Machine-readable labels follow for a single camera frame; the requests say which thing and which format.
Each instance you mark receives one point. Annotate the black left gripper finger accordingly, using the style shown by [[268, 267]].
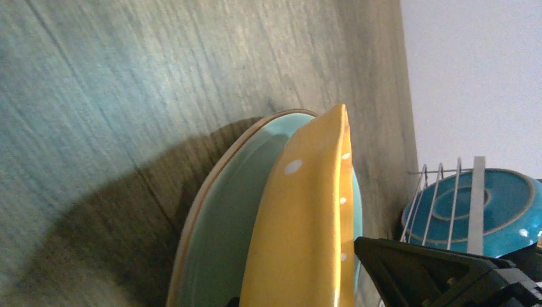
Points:
[[233, 302]]

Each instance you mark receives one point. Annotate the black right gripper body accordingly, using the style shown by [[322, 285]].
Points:
[[485, 281]]

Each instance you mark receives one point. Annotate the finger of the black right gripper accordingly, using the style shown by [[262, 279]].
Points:
[[404, 274]]

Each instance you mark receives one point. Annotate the pale green flower plate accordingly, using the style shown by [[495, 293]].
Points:
[[213, 249]]

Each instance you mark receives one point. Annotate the blue polka dot plate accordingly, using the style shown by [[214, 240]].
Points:
[[512, 216]]

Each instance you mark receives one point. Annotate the metal wire dish rack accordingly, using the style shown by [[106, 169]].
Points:
[[442, 199]]

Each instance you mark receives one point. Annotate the orange polka dot plate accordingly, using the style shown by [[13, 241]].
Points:
[[302, 245]]

